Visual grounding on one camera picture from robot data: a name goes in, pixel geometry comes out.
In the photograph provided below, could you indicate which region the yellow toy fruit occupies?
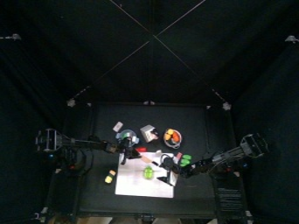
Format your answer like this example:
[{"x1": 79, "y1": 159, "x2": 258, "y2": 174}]
[{"x1": 163, "y1": 129, "x2": 175, "y2": 141}]

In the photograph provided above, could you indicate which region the white cutting board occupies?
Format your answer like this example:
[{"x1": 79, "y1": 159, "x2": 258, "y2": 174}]
[{"x1": 115, "y1": 151, "x2": 177, "y2": 200}]

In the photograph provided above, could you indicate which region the grey bowl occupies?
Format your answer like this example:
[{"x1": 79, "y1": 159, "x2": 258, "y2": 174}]
[{"x1": 163, "y1": 128, "x2": 183, "y2": 150}]

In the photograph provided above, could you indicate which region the light blue bowl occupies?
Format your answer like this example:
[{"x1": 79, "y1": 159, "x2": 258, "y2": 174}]
[{"x1": 115, "y1": 129, "x2": 141, "y2": 146}]

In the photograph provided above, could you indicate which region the toy knife with tan handle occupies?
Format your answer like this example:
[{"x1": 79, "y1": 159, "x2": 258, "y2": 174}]
[{"x1": 139, "y1": 150, "x2": 165, "y2": 167}]

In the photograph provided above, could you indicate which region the small white card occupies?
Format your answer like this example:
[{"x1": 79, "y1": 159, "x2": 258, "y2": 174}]
[{"x1": 113, "y1": 121, "x2": 125, "y2": 133}]

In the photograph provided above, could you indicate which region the white toy box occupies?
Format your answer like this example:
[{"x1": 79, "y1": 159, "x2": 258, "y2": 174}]
[{"x1": 139, "y1": 124, "x2": 161, "y2": 144}]

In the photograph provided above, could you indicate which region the yellow and orange toy block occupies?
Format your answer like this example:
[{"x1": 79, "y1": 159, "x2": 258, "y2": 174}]
[{"x1": 105, "y1": 170, "x2": 118, "y2": 185}]

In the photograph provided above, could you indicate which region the green toy vegetable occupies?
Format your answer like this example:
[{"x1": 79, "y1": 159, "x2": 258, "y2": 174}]
[{"x1": 143, "y1": 165, "x2": 155, "y2": 180}]

